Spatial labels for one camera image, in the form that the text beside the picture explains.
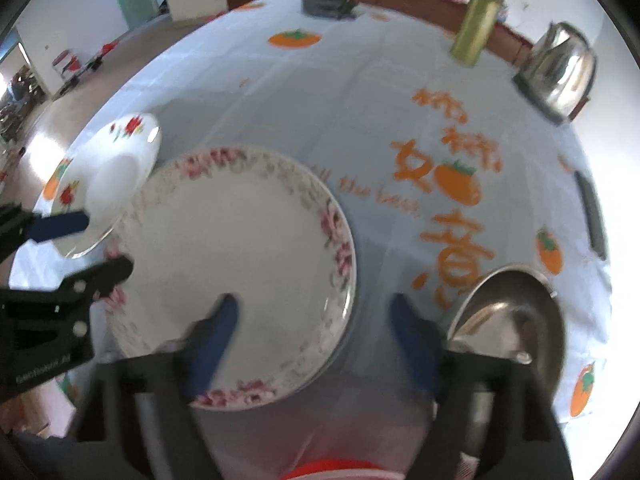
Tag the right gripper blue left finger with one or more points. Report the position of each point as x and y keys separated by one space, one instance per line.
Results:
x=204 y=348

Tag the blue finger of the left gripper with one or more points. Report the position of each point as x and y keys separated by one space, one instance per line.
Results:
x=44 y=228
x=99 y=281

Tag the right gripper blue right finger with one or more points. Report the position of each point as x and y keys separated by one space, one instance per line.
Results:
x=420 y=343

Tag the white red flower plate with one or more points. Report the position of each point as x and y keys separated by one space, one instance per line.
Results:
x=102 y=178

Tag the stainless steel bowl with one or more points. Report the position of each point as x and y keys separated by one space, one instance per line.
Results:
x=513 y=312

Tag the pink floral rimmed plate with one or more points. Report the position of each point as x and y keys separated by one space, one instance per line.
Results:
x=249 y=222

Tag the red white enamel bowl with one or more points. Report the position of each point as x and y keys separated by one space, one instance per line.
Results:
x=341 y=469

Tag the red folding chair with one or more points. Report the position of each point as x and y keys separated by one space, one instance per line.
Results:
x=68 y=66

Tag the light blue persimmon tablecloth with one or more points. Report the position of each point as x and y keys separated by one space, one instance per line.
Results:
x=444 y=172

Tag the black smartphone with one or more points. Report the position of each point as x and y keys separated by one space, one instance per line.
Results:
x=593 y=215

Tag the stainless electric kettle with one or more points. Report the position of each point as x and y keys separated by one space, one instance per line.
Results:
x=558 y=73

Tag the olive green tumbler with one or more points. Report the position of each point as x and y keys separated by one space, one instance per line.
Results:
x=477 y=26

